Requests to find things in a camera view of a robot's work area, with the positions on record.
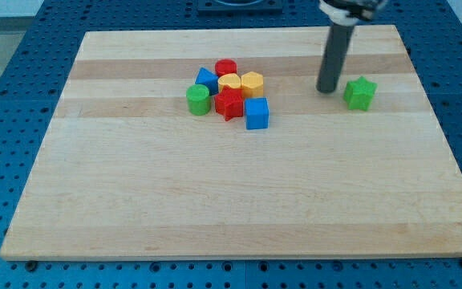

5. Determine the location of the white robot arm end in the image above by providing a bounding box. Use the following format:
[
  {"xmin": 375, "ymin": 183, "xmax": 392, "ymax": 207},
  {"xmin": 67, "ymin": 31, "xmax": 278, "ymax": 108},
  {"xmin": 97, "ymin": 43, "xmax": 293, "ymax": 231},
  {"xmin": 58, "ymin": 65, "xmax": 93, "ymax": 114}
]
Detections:
[{"xmin": 318, "ymin": 0, "xmax": 389, "ymax": 26}]

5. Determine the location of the blue cube block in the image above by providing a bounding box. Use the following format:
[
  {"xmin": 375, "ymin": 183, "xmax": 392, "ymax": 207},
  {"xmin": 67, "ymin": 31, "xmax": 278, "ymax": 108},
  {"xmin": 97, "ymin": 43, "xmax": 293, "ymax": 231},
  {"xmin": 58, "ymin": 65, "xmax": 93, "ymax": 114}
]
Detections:
[{"xmin": 245, "ymin": 97, "xmax": 270, "ymax": 130}]

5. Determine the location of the red star block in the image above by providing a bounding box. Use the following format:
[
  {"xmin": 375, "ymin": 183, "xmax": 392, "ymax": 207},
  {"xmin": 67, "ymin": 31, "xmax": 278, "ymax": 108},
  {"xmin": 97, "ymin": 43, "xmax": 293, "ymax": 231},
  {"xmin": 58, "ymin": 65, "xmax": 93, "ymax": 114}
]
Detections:
[{"xmin": 214, "ymin": 87, "xmax": 244, "ymax": 121}]

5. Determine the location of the green cylinder block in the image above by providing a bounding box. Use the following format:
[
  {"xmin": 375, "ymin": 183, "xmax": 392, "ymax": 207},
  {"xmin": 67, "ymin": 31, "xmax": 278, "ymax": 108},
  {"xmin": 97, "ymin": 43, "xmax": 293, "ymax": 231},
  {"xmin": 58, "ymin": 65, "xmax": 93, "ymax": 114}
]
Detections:
[{"xmin": 186, "ymin": 84, "xmax": 211, "ymax": 116}]

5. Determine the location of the yellow heart block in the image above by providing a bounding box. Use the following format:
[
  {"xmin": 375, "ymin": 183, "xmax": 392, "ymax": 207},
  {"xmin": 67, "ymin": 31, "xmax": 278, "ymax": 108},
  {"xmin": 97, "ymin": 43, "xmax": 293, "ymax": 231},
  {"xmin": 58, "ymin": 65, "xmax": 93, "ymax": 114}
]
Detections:
[{"xmin": 217, "ymin": 73, "xmax": 241, "ymax": 92}]

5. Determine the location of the yellow hexagon block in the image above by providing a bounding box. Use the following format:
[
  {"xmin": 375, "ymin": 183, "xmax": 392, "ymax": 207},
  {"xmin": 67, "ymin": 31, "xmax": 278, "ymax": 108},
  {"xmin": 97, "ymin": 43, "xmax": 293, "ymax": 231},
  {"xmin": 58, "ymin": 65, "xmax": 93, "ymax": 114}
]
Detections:
[{"xmin": 241, "ymin": 71, "xmax": 264, "ymax": 99}]

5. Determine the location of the blue triangle block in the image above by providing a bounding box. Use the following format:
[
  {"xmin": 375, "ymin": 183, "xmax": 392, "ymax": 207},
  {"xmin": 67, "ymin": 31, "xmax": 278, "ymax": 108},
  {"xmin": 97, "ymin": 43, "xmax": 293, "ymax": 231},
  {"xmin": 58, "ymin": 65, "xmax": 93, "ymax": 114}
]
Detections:
[{"xmin": 195, "ymin": 67, "xmax": 219, "ymax": 96}]

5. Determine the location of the red cylinder block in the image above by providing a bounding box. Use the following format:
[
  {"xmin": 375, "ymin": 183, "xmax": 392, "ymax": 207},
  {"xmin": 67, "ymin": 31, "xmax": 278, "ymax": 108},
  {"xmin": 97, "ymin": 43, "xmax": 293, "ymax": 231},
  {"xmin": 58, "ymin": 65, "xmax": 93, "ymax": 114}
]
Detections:
[{"xmin": 214, "ymin": 59, "xmax": 237, "ymax": 77}]

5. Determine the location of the light wooden board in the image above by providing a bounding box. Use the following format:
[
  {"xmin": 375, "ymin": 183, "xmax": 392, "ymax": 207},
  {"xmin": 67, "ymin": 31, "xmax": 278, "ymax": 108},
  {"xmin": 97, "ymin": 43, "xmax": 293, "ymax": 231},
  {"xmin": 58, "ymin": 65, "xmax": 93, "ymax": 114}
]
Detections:
[{"xmin": 0, "ymin": 25, "xmax": 462, "ymax": 261}]

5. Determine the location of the green star block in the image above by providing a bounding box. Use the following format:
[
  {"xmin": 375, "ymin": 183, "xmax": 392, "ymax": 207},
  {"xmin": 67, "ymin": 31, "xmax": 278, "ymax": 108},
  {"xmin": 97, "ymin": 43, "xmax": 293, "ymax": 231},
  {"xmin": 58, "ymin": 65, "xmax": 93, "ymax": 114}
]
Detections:
[{"xmin": 343, "ymin": 76, "xmax": 378, "ymax": 111}]

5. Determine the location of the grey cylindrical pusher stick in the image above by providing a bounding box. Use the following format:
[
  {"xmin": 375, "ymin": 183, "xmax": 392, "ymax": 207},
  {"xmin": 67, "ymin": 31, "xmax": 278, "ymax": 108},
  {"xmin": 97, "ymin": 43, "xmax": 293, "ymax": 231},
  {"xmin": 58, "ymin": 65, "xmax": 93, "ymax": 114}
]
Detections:
[{"xmin": 316, "ymin": 23, "xmax": 355, "ymax": 94}]

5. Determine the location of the dark blue base plate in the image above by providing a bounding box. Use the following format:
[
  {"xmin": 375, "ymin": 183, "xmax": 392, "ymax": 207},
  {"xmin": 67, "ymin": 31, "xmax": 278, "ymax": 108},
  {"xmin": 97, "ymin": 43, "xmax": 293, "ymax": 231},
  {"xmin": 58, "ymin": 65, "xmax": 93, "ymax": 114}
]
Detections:
[{"xmin": 197, "ymin": 0, "xmax": 284, "ymax": 14}]

